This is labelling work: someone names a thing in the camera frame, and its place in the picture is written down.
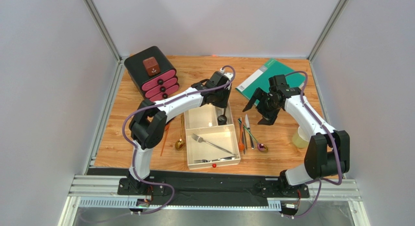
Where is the black pink drawer box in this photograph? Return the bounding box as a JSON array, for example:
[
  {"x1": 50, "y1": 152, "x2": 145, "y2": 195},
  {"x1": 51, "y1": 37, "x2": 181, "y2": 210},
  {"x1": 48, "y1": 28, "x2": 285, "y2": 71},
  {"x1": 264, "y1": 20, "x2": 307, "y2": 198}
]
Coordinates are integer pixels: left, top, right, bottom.
[{"x1": 124, "y1": 46, "x2": 180, "y2": 102}]

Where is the green notebook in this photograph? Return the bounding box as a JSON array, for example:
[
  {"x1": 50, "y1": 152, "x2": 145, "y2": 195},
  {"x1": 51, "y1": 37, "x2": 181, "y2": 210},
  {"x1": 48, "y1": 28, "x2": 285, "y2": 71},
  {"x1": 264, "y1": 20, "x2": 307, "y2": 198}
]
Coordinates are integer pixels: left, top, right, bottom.
[{"x1": 235, "y1": 58, "x2": 307, "y2": 101}]

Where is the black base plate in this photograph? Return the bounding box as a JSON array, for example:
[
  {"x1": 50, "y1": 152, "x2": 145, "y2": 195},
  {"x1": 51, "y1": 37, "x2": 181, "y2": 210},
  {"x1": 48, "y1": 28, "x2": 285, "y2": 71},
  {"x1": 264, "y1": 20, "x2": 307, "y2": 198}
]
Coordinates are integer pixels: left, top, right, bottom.
[{"x1": 87, "y1": 168, "x2": 310, "y2": 207}]

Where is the brown cube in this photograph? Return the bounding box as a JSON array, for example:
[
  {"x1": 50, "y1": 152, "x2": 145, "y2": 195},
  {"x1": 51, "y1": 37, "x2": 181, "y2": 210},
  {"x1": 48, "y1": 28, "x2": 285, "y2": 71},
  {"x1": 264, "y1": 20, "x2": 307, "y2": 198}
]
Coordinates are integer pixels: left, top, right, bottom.
[{"x1": 142, "y1": 56, "x2": 161, "y2": 76}]

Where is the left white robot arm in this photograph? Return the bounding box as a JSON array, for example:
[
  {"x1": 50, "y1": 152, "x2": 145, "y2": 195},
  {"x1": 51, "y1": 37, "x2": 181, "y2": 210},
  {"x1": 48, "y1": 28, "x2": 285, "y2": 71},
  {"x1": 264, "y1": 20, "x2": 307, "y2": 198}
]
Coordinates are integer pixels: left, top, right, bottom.
[{"x1": 123, "y1": 69, "x2": 236, "y2": 187}]

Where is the orange chopstick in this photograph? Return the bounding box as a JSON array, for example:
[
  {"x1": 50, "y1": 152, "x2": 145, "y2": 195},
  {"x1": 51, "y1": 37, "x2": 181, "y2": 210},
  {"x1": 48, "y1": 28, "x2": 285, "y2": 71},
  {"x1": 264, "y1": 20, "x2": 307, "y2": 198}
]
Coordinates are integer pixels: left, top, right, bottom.
[{"x1": 160, "y1": 123, "x2": 170, "y2": 157}]

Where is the black spoon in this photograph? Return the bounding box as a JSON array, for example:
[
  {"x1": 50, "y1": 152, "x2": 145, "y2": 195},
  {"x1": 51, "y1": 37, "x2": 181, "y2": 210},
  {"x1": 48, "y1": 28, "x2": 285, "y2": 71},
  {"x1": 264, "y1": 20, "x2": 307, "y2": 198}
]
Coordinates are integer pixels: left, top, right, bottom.
[{"x1": 217, "y1": 108, "x2": 227, "y2": 126}]

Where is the iridescent long spoon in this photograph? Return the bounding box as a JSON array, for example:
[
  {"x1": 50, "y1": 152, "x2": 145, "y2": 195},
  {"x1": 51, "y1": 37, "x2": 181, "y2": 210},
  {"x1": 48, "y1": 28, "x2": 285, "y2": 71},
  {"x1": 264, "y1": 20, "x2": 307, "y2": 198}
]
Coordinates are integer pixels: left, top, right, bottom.
[{"x1": 243, "y1": 125, "x2": 268, "y2": 152}]

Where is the silver fork front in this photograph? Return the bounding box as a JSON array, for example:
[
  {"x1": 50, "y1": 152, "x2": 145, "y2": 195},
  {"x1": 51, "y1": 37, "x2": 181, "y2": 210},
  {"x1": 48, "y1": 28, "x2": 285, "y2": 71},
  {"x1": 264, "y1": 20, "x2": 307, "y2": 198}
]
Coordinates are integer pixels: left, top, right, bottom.
[{"x1": 193, "y1": 156, "x2": 237, "y2": 164}]

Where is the gold ornate spoon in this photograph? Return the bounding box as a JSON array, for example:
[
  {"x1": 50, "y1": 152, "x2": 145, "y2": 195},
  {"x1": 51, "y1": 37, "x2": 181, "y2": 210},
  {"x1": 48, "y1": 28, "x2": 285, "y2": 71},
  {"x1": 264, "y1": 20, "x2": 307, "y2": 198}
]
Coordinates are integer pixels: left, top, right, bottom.
[{"x1": 175, "y1": 114, "x2": 186, "y2": 151}]

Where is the white divided utensil tray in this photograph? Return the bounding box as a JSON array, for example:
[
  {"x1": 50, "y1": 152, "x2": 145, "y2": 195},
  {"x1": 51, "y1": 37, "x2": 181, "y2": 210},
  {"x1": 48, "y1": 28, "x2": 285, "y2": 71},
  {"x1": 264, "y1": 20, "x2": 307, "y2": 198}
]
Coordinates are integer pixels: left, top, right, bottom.
[{"x1": 184, "y1": 104, "x2": 241, "y2": 170}]

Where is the orange spoon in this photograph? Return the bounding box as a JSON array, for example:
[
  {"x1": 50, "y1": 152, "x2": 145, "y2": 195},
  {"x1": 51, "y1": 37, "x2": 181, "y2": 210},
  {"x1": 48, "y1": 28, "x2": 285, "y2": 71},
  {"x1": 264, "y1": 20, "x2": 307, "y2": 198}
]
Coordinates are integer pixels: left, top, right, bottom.
[{"x1": 238, "y1": 117, "x2": 245, "y2": 152}]

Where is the silver fork diagonal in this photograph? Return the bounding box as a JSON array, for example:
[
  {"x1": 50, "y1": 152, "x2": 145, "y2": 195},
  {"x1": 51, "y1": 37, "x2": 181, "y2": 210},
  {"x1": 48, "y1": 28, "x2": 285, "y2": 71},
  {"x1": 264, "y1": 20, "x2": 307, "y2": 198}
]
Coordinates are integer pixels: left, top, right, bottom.
[{"x1": 191, "y1": 134, "x2": 236, "y2": 155}]

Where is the blue-grey chopstick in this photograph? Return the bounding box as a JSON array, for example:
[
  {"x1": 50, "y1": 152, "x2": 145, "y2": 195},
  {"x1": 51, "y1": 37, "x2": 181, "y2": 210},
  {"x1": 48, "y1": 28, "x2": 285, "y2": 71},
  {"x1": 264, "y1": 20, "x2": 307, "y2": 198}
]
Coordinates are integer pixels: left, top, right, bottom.
[{"x1": 240, "y1": 118, "x2": 247, "y2": 154}]

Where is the yellow-green mug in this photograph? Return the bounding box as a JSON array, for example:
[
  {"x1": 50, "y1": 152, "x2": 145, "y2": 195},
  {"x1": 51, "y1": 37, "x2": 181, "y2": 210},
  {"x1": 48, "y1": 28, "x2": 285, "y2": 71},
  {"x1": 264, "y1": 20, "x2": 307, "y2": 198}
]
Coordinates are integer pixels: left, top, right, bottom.
[{"x1": 292, "y1": 127, "x2": 311, "y2": 149}]

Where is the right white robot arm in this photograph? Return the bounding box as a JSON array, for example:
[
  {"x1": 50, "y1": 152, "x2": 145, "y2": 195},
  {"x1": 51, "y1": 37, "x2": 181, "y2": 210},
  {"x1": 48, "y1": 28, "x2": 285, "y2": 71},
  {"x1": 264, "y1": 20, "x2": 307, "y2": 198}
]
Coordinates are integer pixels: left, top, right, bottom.
[{"x1": 243, "y1": 75, "x2": 350, "y2": 186}]

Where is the aluminium frame rail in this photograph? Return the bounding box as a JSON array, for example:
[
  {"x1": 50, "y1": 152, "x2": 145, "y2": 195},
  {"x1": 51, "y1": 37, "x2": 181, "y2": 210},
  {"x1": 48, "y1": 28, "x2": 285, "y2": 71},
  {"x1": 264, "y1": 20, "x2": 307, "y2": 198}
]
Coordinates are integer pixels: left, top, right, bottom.
[{"x1": 59, "y1": 171, "x2": 369, "y2": 226}]

